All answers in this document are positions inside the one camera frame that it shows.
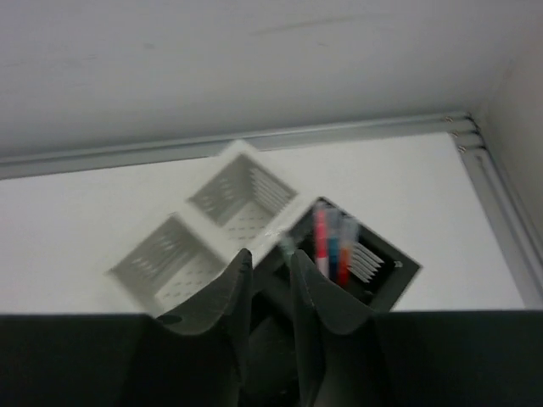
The black slotted container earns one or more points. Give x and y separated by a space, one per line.
379 273

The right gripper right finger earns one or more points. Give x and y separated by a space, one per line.
350 355

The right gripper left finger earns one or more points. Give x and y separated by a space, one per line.
194 355

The orange gel pen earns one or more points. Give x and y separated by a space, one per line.
348 237

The white slotted container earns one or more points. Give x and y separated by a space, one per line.
240 199

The blue gel pen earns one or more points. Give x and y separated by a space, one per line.
333 231

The pink gel pen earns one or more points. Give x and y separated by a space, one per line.
320 236

